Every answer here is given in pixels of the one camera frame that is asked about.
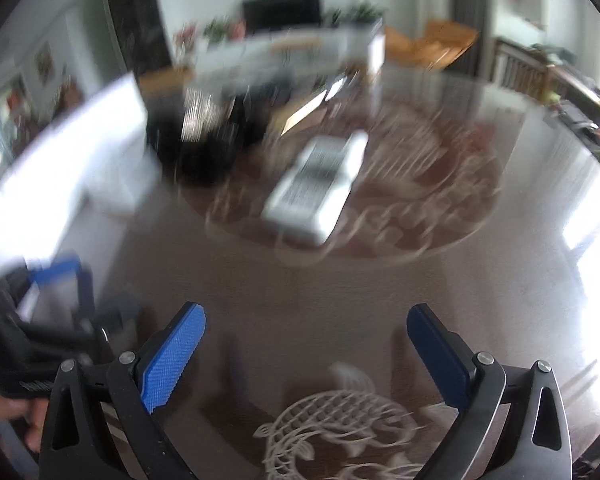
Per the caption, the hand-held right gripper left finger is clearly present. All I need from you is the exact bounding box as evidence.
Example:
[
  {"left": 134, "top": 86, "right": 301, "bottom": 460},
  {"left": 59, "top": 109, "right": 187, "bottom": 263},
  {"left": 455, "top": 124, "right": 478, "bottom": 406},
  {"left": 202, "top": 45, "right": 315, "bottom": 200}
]
[{"left": 39, "top": 302, "right": 207, "bottom": 480}]

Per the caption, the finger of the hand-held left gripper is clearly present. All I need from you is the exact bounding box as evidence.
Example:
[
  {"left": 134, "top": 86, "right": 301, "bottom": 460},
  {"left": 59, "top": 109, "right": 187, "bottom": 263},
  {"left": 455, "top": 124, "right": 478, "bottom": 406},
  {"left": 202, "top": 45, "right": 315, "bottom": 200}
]
[
  {"left": 94, "top": 294, "right": 142, "bottom": 333},
  {"left": 27, "top": 255, "right": 97, "bottom": 323}
]

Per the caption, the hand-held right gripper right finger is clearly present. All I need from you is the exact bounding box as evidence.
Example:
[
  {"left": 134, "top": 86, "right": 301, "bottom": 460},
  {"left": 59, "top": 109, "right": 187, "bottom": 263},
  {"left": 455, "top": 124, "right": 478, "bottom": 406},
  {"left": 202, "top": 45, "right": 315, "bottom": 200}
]
[{"left": 406, "top": 303, "right": 573, "bottom": 480}]

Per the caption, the white keypad device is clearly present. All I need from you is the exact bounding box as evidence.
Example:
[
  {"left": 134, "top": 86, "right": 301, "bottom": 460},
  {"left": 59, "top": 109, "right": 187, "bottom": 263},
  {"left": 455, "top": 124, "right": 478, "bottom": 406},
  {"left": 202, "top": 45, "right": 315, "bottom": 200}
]
[{"left": 261, "top": 130, "right": 370, "bottom": 246}]

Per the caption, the person's left hand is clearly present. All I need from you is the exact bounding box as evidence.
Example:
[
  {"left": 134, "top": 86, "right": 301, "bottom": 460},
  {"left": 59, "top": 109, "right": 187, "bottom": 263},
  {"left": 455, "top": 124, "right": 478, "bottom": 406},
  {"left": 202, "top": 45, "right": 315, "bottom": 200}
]
[{"left": 0, "top": 391, "right": 47, "bottom": 453}]

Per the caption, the white board panel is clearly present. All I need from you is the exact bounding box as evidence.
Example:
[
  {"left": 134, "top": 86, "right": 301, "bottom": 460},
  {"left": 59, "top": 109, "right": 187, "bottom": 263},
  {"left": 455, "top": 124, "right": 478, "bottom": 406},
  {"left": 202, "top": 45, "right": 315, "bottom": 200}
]
[{"left": 0, "top": 72, "right": 162, "bottom": 281}]

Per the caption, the black box with white label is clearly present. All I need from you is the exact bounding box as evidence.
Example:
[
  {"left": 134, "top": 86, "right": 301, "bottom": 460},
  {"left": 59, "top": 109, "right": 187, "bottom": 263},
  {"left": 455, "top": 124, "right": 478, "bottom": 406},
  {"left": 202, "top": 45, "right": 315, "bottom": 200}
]
[{"left": 147, "top": 77, "right": 281, "bottom": 187}]

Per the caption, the red flower arrangement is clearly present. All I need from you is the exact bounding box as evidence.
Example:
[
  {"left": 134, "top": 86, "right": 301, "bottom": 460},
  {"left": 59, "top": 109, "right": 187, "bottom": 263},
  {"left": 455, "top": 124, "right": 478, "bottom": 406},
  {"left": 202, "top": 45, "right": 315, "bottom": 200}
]
[{"left": 174, "top": 22, "right": 201, "bottom": 59}]

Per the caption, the dark glass bookshelf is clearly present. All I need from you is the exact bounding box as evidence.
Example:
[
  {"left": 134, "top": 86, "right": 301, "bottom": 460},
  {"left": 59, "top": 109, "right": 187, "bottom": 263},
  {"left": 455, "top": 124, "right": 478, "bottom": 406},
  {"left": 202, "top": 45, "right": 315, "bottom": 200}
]
[{"left": 104, "top": 0, "right": 174, "bottom": 79}]

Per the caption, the green plant in white pot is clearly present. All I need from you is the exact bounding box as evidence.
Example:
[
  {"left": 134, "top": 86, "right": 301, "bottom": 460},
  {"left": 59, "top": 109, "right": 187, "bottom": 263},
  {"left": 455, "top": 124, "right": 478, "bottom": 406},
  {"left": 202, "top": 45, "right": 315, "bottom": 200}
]
[{"left": 202, "top": 17, "right": 234, "bottom": 44}]

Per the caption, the wooden sideboard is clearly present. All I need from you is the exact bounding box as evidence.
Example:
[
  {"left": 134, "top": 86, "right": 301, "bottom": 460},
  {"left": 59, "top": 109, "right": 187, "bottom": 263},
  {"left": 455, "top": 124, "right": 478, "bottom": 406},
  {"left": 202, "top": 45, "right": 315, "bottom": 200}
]
[{"left": 494, "top": 37, "right": 600, "bottom": 162}]

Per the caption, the white television cabinet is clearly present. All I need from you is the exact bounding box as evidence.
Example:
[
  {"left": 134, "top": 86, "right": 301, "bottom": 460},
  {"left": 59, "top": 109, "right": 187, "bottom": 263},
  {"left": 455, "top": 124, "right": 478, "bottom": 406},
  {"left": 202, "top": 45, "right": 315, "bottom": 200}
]
[{"left": 195, "top": 22, "right": 387, "bottom": 80}]

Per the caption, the black flat television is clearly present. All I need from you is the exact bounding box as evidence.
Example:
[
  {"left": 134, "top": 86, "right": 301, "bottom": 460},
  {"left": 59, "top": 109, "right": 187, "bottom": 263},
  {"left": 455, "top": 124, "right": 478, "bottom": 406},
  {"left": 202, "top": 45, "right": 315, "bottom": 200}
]
[{"left": 242, "top": 0, "right": 323, "bottom": 36}]

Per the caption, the grey curtain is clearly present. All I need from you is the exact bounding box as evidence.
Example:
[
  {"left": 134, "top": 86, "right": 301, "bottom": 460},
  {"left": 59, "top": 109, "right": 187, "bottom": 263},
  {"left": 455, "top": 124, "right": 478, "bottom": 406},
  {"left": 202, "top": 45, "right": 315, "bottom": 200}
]
[{"left": 452, "top": 0, "right": 492, "bottom": 77}]

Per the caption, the large green potted plant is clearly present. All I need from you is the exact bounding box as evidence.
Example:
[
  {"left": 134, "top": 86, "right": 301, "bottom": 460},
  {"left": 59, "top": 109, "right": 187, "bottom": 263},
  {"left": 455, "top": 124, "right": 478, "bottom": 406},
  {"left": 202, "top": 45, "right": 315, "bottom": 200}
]
[{"left": 330, "top": 0, "right": 387, "bottom": 27}]

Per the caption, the framed wall picture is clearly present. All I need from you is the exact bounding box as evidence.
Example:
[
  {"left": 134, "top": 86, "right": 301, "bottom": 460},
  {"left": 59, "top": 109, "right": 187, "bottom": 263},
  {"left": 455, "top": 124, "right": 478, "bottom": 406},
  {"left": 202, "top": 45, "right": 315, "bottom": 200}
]
[{"left": 32, "top": 42, "right": 57, "bottom": 84}]

